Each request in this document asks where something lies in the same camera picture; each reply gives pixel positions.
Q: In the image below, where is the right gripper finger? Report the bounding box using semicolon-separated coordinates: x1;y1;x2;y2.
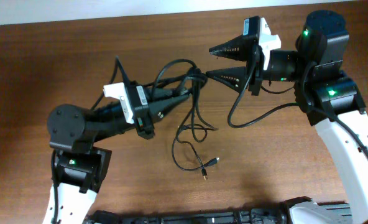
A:
209;35;249;61
206;67;248;93

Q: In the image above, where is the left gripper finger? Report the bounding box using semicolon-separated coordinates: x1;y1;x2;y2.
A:
145;87;184;100
149;95;189;121

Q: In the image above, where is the thin black cable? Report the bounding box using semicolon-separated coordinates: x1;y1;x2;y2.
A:
170;80;221;181

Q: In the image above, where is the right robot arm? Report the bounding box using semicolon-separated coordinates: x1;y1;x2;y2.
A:
207;10;368;223

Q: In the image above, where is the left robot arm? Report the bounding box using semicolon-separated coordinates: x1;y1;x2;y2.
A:
43;85;189;223

